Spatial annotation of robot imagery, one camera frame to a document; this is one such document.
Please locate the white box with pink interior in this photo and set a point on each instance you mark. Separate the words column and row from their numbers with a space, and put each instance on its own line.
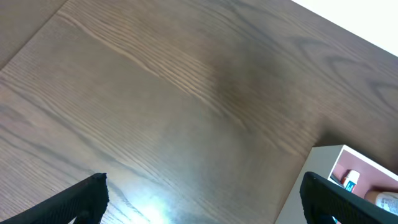
column 331, row 163

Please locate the white cosmetic tube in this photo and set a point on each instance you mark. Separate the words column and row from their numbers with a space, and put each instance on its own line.
column 386, row 200

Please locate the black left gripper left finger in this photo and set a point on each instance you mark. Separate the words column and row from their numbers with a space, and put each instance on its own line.
column 84, row 202

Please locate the red and teal toothpaste tube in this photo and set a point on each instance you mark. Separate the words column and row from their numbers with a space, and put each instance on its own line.
column 350, row 180

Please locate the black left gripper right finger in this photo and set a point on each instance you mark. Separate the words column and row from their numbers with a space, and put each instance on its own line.
column 326, row 203

